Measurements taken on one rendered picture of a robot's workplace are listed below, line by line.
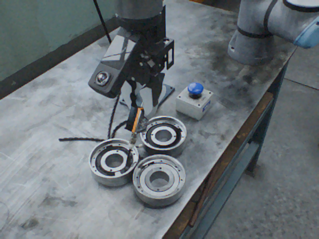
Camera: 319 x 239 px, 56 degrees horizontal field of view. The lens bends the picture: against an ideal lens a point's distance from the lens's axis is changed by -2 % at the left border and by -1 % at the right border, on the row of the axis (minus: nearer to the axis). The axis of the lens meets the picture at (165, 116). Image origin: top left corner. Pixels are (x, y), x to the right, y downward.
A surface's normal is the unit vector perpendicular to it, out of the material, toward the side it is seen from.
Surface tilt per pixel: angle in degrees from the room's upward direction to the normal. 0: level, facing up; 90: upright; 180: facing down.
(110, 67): 31
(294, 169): 0
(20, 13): 90
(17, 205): 0
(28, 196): 0
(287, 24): 95
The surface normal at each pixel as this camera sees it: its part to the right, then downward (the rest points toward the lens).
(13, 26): 0.82, 0.39
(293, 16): -0.65, 0.61
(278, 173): -0.01, -0.72
